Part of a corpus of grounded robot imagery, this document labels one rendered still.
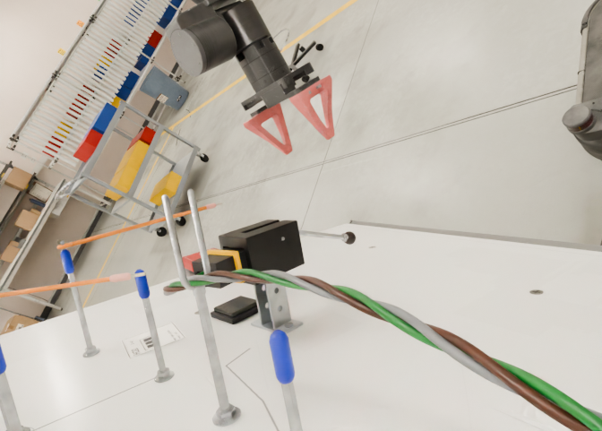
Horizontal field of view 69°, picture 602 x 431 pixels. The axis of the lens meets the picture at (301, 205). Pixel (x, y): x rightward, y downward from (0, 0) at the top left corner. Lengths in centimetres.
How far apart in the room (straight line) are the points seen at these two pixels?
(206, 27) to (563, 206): 132
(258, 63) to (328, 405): 44
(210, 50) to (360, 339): 37
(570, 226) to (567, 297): 119
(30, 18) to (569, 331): 924
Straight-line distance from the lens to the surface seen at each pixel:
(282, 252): 37
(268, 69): 60
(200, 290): 27
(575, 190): 166
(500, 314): 38
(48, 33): 929
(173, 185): 436
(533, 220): 166
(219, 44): 57
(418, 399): 29
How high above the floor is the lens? 132
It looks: 30 degrees down
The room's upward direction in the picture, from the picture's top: 58 degrees counter-clockwise
